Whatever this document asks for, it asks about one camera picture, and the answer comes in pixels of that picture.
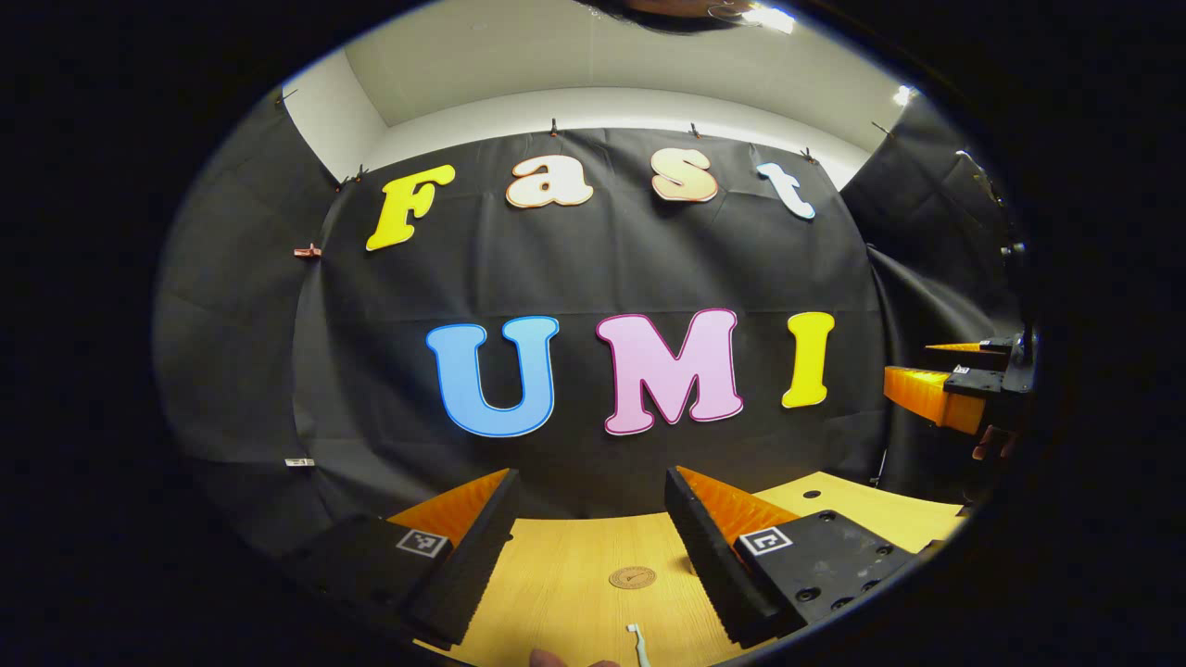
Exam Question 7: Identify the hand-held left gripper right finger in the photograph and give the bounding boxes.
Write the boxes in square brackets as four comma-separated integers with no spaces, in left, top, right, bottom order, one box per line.
[664,465,929,649]

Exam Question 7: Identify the black backdrop cloth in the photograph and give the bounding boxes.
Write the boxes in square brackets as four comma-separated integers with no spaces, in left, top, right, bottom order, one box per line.
[153,88,1029,557]

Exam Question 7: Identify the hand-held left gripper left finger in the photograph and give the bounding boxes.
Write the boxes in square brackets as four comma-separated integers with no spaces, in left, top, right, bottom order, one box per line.
[281,468,522,651]

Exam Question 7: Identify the dark ceiling fixture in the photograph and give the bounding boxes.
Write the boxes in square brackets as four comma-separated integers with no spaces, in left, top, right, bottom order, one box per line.
[574,0,753,36]

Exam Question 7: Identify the wooden desktop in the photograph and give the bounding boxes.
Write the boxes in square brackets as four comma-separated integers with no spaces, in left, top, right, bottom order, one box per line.
[412,472,969,667]

